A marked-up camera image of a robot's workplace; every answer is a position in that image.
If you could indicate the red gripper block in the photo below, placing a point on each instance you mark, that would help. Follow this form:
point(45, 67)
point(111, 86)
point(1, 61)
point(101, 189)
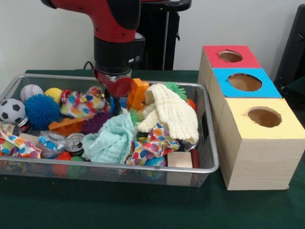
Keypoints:
point(116, 85)

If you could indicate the colourful dotted fabric strip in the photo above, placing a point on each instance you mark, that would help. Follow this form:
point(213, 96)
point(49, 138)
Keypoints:
point(83, 104)

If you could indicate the mint green waffle cloth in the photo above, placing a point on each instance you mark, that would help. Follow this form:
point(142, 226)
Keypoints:
point(112, 140)

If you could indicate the cream yellow waffle cloth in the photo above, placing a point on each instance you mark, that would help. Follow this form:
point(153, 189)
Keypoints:
point(174, 114)

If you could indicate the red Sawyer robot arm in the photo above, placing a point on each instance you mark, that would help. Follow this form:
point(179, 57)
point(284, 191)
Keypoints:
point(112, 24)

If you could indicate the clear mesh bin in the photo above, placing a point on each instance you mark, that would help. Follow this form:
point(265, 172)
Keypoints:
point(209, 157)

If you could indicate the wooden box with three holes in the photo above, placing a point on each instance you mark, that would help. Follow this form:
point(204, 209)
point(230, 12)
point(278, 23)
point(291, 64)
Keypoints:
point(257, 152)

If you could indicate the purple spiky ball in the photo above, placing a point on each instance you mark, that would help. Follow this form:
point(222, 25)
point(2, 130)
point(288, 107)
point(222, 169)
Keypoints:
point(96, 123)

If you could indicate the orange plastic block toy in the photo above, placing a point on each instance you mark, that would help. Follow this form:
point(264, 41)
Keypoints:
point(138, 93)

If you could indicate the silver drink can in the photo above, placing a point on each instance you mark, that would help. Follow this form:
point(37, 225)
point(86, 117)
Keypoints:
point(75, 142)

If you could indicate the colourful patchwork fabric toy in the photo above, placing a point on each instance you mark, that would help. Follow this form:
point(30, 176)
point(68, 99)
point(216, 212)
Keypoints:
point(155, 143)

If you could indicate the smooth yellow ball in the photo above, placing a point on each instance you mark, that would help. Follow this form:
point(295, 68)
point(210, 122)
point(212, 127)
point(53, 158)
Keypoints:
point(55, 94)

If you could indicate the green spiky ball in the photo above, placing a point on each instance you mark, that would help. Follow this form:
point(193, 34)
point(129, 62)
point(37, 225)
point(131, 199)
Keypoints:
point(177, 89)

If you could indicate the blue globe ball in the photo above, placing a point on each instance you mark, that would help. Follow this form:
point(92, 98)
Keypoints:
point(155, 162)

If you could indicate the blue fuzzy ball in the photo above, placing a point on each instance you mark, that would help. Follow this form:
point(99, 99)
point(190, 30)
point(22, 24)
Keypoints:
point(42, 111)

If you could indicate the red ball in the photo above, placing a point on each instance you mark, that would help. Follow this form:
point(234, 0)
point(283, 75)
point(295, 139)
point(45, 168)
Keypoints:
point(191, 104)

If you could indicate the white baseball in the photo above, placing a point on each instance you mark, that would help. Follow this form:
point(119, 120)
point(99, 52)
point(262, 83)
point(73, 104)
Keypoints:
point(31, 92)

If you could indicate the pale wooden cube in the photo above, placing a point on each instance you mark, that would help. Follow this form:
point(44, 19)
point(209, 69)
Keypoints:
point(180, 160)

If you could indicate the black white soccer ball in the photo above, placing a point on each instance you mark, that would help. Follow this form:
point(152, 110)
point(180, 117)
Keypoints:
point(12, 110)

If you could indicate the dark green table cloth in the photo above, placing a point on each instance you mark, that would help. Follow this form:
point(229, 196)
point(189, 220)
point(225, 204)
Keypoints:
point(143, 205)

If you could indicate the colourful polka dot fabric toy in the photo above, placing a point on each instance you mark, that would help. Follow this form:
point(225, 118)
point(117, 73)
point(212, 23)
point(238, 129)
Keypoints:
point(19, 145)

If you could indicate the black equipment stand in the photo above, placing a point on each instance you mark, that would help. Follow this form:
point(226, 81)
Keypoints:
point(293, 47)

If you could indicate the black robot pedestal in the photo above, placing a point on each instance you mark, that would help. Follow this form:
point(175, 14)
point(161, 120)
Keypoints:
point(164, 38)

